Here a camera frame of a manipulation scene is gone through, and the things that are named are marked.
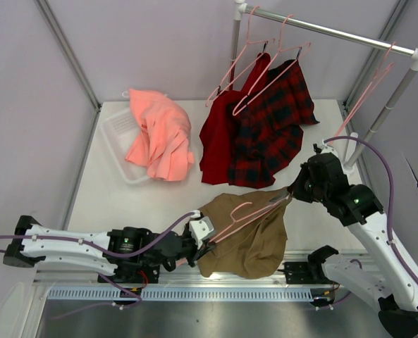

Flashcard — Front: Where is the pink wire hanger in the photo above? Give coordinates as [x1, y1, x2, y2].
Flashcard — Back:
[334, 42, 395, 137]
[175, 195, 290, 267]

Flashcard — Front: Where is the khaki brown skirt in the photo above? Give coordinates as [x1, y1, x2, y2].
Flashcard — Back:
[196, 189, 294, 280]

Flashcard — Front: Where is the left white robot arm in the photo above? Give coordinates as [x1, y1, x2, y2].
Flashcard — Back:
[3, 213, 216, 282]

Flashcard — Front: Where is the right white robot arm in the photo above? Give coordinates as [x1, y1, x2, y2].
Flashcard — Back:
[288, 153, 418, 337]

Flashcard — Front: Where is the red black plaid skirt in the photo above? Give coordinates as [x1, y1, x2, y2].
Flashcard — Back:
[228, 59, 319, 189]

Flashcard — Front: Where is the plain red skirt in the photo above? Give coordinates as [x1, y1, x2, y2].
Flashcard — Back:
[199, 53, 271, 185]

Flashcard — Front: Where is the salmon pink skirt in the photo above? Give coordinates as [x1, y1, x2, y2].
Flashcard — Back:
[125, 89, 195, 182]

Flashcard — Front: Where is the pink hanger with plaid skirt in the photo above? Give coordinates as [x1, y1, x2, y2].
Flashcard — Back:
[231, 13, 312, 117]

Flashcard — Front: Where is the pink hanger with red skirt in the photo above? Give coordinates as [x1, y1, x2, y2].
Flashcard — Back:
[204, 6, 276, 108]

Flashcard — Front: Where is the white plastic basket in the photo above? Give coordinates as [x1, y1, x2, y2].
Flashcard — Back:
[100, 100, 149, 185]

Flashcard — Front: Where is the metal clothes rack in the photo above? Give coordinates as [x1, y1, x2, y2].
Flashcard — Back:
[229, 0, 418, 175]

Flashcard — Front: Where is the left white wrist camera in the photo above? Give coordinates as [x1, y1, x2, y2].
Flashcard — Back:
[189, 216, 215, 249]

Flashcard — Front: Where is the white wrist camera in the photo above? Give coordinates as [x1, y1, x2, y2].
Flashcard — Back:
[189, 216, 215, 249]
[313, 139, 338, 157]

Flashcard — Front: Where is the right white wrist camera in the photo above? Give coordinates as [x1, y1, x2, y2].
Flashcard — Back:
[313, 139, 338, 157]

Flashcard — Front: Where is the white slotted cable duct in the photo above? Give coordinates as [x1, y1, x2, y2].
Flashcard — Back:
[47, 286, 314, 302]

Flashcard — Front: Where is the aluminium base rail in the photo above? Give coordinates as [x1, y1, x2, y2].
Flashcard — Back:
[32, 249, 375, 288]

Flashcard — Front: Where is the pink empty wire hanger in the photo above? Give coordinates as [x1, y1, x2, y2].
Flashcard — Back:
[334, 42, 395, 137]

